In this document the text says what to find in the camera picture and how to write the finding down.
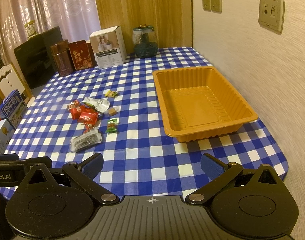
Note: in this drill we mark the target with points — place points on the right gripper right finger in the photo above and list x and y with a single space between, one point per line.
246 203

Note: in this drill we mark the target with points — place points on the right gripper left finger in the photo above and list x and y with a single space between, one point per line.
57 203

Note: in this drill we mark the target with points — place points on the clear seaweed snack pack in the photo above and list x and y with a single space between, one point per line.
86 140

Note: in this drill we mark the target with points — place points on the small red cartoon snack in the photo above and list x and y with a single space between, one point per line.
88 127

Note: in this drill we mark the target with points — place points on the red snack pack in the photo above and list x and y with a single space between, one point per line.
88 118

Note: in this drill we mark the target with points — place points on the silver green snack bag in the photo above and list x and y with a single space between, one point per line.
100 105

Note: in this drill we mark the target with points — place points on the brown clear-wrapped candy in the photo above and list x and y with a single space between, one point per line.
112 111

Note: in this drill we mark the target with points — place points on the yellow green candy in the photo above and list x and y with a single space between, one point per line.
111 94

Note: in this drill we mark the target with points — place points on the red double-happiness candy pack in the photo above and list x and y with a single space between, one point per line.
77 111

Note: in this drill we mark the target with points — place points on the red brown candy bar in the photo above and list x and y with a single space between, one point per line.
73 104

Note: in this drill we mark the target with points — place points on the white blue box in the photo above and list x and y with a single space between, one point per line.
6 133

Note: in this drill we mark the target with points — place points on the blue milk carton box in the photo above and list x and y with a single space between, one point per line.
13 108

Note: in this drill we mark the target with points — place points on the white wooden chair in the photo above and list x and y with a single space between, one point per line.
10 80

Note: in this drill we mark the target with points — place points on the blue white checkered tablecloth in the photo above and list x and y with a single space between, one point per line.
139 158

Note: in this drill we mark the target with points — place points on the orange plastic tray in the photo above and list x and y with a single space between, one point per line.
199 102

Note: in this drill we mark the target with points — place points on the brown metal canister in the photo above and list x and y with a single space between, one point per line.
62 57

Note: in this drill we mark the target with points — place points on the red gift box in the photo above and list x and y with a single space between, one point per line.
82 55

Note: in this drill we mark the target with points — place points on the glass jar on cabinet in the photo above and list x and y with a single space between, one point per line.
31 29

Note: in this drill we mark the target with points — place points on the white product box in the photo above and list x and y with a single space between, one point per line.
108 47

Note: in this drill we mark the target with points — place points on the pink curtain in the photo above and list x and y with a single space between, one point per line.
77 19

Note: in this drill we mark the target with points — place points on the dark green glass jar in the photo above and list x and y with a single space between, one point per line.
145 41

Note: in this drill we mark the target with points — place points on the wall data socket plate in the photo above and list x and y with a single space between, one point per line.
271 14

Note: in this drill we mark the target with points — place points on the double wall outlet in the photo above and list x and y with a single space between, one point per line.
212 5

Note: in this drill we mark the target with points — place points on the wooden wall panel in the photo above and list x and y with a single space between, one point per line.
172 19

